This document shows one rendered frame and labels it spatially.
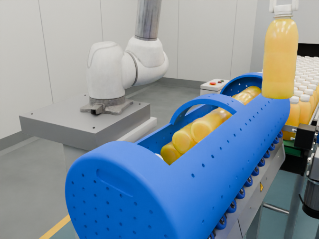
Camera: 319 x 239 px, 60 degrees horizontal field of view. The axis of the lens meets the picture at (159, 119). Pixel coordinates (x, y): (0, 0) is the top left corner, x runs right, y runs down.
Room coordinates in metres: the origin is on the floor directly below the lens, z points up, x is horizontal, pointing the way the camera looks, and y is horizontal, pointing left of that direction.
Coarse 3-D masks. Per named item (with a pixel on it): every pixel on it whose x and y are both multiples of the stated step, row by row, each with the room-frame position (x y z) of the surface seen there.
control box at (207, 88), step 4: (212, 80) 1.58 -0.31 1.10; (216, 80) 1.58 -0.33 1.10; (224, 80) 1.58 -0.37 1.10; (228, 80) 1.58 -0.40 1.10; (204, 84) 1.47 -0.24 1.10; (208, 84) 1.47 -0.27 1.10; (216, 84) 1.47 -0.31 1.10; (220, 84) 1.47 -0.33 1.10; (224, 84) 1.48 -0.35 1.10; (204, 88) 1.45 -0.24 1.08; (208, 88) 1.43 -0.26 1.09; (212, 88) 1.42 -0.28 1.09; (216, 88) 1.41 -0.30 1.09; (220, 88) 1.44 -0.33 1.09; (200, 92) 1.46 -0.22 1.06; (204, 92) 1.45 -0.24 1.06; (208, 92) 1.43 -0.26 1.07; (212, 92) 1.42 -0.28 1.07; (216, 92) 1.41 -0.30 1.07
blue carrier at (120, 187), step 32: (224, 96) 0.77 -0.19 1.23; (256, 96) 0.84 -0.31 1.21; (160, 128) 0.77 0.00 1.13; (224, 128) 0.60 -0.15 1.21; (256, 128) 0.70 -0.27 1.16; (96, 160) 0.42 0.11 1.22; (128, 160) 0.40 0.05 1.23; (160, 160) 0.42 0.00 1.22; (192, 160) 0.45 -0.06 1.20; (224, 160) 0.51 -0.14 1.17; (256, 160) 0.66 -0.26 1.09; (96, 192) 0.42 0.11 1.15; (128, 192) 0.39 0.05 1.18; (160, 192) 0.36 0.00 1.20; (192, 192) 0.40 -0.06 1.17; (224, 192) 0.47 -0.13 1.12; (96, 224) 0.43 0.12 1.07; (128, 224) 0.38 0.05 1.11; (160, 224) 0.34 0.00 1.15; (192, 224) 0.36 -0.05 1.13
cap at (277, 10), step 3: (276, 6) 0.65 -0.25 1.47; (279, 6) 0.64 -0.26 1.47; (282, 6) 0.64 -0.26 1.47; (285, 6) 0.63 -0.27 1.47; (288, 6) 0.63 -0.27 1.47; (291, 6) 0.64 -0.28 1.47; (276, 9) 0.65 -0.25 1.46; (279, 9) 0.64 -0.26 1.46; (282, 9) 0.64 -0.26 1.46; (285, 9) 0.63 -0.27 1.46; (288, 9) 0.63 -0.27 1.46; (276, 12) 0.65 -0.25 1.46; (279, 12) 0.64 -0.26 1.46; (282, 12) 0.64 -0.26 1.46; (285, 12) 0.63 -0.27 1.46; (288, 12) 0.63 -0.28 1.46; (291, 12) 0.64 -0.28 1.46
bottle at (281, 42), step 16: (288, 16) 0.63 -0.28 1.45; (272, 32) 0.63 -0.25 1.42; (288, 32) 0.62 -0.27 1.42; (272, 48) 0.62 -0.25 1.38; (288, 48) 0.61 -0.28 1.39; (272, 64) 0.62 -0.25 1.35; (288, 64) 0.61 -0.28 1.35; (272, 80) 0.62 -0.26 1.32; (288, 80) 0.61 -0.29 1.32; (272, 96) 0.61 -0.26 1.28; (288, 96) 0.61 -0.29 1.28
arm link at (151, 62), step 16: (144, 0) 1.20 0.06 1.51; (160, 0) 1.22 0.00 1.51; (144, 16) 1.20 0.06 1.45; (144, 32) 1.21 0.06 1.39; (128, 48) 1.23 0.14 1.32; (144, 48) 1.19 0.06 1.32; (160, 48) 1.24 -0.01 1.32; (144, 64) 1.19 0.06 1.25; (160, 64) 1.25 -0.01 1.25; (144, 80) 1.21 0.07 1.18
